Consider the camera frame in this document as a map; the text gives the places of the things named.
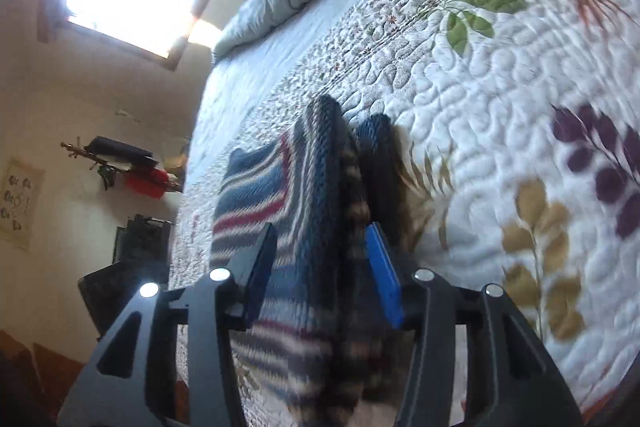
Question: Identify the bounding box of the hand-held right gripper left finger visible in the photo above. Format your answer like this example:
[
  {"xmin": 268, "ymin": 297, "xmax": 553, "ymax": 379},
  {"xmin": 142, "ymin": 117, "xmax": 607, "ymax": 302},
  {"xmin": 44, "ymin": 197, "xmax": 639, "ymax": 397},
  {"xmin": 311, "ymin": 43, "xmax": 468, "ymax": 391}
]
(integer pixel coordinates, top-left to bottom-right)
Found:
[{"xmin": 57, "ymin": 223, "xmax": 279, "ymax": 427}]

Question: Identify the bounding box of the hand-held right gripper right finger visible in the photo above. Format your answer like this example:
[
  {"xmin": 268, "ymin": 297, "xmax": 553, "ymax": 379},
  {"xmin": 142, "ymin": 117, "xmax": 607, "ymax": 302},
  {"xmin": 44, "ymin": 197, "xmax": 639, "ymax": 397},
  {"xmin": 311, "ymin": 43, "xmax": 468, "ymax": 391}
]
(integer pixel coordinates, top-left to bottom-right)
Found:
[{"xmin": 364, "ymin": 224, "xmax": 583, "ymax": 427}]

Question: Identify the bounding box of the striped knit sweater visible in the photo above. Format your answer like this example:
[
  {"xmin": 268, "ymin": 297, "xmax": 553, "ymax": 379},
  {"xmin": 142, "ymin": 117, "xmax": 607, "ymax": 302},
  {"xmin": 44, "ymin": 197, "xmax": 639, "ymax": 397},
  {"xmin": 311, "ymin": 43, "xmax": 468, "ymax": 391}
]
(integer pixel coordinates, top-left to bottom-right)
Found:
[{"xmin": 209, "ymin": 94, "xmax": 417, "ymax": 423}]

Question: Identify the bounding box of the red hanging garment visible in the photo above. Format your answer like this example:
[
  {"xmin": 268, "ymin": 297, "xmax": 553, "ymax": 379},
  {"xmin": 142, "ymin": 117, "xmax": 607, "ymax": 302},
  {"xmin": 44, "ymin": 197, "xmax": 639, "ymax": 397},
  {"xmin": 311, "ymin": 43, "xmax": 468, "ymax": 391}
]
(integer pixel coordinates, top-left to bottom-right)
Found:
[{"xmin": 125, "ymin": 169, "xmax": 169, "ymax": 198}]

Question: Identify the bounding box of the black hanging garment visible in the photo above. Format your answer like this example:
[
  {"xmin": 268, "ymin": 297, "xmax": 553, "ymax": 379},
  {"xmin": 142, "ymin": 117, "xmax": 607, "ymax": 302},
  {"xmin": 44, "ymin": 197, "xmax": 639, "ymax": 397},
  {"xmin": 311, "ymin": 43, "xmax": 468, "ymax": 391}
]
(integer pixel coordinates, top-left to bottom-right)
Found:
[{"xmin": 87, "ymin": 136, "xmax": 157, "ymax": 168}]

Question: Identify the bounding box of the floral quilted bedspread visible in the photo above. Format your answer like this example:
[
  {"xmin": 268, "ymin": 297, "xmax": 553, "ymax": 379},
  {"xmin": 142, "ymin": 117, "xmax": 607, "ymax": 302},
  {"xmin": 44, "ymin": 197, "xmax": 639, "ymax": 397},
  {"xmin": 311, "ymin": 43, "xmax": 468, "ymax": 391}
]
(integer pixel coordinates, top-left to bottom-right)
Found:
[{"xmin": 167, "ymin": 0, "xmax": 640, "ymax": 427}]

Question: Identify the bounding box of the wooden coat rack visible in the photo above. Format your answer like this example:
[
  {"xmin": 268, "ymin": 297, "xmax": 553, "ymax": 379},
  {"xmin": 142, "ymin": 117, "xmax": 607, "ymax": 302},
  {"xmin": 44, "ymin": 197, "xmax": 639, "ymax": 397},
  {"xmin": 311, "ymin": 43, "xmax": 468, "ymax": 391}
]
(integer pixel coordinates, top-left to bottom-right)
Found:
[{"xmin": 60, "ymin": 136, "xmax": 184, "ymax": 196}]

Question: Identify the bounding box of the wall poster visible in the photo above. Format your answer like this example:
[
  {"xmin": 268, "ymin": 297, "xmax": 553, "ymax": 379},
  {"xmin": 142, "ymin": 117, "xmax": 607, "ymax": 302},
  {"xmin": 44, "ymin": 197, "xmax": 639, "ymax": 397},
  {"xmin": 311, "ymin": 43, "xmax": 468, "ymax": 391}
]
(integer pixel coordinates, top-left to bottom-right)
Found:
[{"xmin": 0, "ymin": 156, "xmax": 47, "ymax": 254}]

